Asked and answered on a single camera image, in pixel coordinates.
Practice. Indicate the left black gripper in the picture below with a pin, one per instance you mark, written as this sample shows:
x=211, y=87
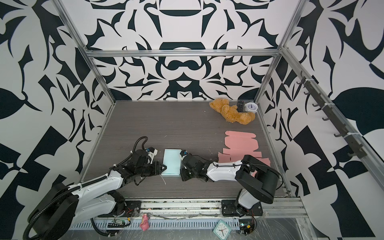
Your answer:
x=156, y=169

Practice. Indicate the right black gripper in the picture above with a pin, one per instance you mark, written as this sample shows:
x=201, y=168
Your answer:
x=182, y=173

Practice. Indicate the light blue paper box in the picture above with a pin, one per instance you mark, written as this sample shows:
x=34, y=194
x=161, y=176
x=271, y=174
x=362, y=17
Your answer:
x=172, y=160

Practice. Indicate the pink paper box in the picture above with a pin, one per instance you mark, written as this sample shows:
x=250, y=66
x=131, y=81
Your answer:
x=239, y=144

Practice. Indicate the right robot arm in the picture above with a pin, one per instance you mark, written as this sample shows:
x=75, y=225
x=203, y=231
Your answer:
x=259, y=181

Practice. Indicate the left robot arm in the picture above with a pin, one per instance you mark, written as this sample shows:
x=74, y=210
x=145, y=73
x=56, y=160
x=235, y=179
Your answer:
x=66, y=206

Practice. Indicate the green circuit board left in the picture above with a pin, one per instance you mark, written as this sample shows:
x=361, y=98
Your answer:
x=119, y=223

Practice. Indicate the pink small toy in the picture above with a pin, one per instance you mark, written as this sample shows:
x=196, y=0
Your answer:
x=144, y=225

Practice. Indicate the brown teddy bear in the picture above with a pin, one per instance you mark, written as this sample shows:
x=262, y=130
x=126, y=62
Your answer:
x=230, y=113

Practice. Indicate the teal square clock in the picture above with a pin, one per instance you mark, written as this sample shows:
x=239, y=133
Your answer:
x=222, y=230

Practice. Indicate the black remote control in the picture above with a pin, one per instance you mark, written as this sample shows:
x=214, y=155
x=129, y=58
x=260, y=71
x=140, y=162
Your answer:
x=240, y=106

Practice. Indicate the circuit board right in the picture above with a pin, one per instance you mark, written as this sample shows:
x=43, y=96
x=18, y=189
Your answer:
x=247, y=226

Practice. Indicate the white round alarm clock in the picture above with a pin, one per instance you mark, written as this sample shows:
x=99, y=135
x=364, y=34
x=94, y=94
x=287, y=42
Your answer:
x=251, y=107

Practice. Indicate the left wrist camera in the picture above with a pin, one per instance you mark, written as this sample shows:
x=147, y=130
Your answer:
x=152, y=152

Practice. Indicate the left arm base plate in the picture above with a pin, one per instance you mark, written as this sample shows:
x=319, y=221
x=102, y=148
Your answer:
x=128, y=209

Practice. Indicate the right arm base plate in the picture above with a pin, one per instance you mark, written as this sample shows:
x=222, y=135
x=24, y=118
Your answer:
x=231, y=208

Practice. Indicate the black coat hook rail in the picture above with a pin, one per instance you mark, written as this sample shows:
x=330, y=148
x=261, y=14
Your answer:
x=354, y=139

